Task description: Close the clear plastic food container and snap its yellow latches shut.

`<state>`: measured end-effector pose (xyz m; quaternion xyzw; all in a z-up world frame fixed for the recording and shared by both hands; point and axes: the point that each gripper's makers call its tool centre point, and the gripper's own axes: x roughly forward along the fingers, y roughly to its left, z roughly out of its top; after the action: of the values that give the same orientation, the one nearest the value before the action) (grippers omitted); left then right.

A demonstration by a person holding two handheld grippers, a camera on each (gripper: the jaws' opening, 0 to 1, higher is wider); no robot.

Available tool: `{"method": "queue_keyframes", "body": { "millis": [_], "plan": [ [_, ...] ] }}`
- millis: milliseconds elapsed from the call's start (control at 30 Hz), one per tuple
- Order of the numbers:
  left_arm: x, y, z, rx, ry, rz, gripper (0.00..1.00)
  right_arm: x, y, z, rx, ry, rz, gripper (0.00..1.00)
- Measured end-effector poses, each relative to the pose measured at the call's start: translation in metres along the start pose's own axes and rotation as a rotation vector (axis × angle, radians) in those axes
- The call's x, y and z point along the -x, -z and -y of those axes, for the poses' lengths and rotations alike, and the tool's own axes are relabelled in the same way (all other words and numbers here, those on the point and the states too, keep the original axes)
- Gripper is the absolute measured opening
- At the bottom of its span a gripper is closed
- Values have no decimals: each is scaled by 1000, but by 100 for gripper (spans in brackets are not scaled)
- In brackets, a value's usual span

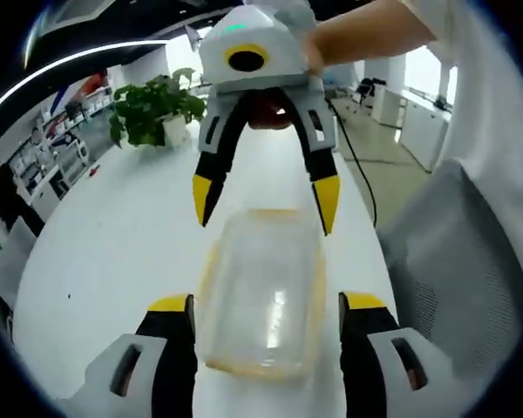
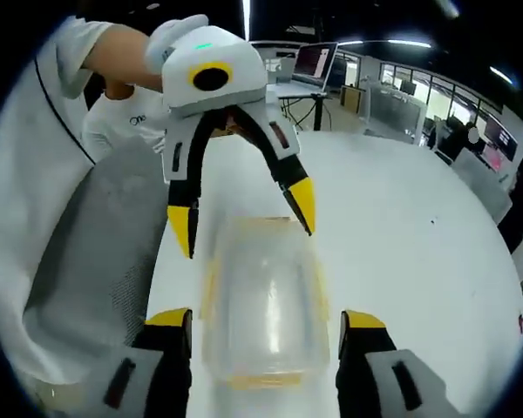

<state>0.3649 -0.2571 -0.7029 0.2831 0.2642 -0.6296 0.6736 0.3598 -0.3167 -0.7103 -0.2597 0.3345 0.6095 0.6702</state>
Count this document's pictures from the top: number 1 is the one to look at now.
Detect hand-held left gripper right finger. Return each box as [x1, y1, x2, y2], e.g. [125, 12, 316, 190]
[337, 291, 431, 418]

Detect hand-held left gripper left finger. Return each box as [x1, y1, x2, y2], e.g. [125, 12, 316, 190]
[85, 293, 198, 418]

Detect clear plastic buckle container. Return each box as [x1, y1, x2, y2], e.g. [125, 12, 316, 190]
[197, 207, 329, 381]

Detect person's right hand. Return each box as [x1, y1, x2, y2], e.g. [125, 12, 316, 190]
[302, 19, 333, 78]

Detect white plant pot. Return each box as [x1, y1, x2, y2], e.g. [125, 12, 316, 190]
[161, 116, 192, 148]

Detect green potted plant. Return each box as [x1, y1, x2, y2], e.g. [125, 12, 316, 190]
[108, 67, 208, 150]

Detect white office cabinet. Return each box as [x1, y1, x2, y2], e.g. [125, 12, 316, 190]
[365, 78, 453, 174]

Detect grey mesh office chair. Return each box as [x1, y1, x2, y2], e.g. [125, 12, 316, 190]
[376, 158, 523, 395]

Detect shelf rack with white boxes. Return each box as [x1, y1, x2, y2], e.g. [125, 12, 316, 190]
[3, 80, 115, 202]

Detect long curved ceiling light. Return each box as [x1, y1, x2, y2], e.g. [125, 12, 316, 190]
[0, 38, 172, 111]

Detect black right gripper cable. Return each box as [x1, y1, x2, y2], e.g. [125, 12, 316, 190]
[325, 98, 379, 228]

